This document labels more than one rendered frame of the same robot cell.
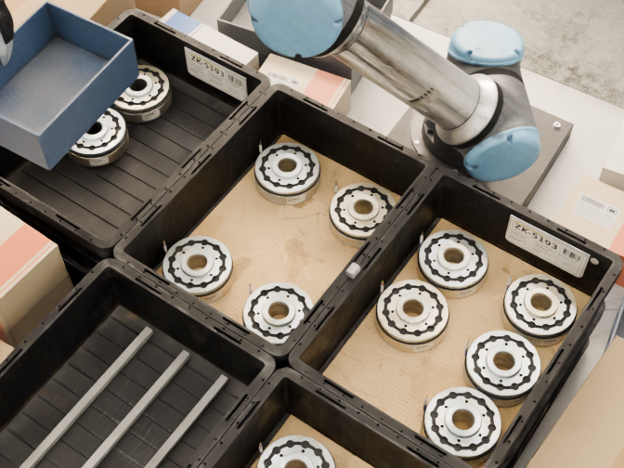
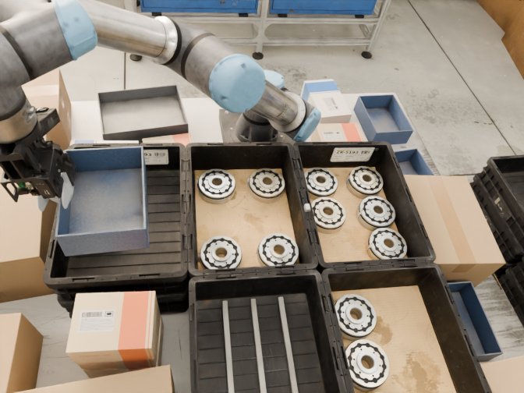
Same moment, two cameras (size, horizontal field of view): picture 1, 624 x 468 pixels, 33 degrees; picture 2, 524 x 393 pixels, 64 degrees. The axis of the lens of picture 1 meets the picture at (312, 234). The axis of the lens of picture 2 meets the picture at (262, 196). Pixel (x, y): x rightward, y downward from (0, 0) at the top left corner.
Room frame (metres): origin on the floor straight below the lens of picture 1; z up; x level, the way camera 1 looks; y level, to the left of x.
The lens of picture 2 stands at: (0.49, 0.51, 1.78)
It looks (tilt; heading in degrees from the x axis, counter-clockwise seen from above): 53 degrees down; 308
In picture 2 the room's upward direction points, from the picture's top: 11 degrees clockwise
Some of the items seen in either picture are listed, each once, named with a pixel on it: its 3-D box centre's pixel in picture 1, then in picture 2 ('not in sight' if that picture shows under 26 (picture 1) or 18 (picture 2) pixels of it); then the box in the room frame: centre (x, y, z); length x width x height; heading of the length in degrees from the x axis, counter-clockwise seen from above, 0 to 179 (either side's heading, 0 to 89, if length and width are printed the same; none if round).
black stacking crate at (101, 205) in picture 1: (125, 144); (126, 217); (1.07, 0.29, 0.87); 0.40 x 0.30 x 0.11; 144
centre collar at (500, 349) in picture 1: (503, 361); (377, 210); (0.68, -0.26, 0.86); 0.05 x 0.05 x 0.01
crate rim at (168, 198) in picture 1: (279, 212); (246, 203); (0.90, 0.05, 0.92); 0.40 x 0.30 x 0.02; 144
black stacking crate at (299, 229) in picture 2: (279, 232); (244, 214); (0.90, 0.05, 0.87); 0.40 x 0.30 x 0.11; 144
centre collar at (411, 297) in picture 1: (412, 308); (327, 211); (0.76, -0.14, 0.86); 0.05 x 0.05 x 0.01
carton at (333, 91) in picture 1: (296, 103); (171, 157); (1.27, 0.02, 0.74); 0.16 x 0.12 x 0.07; 64
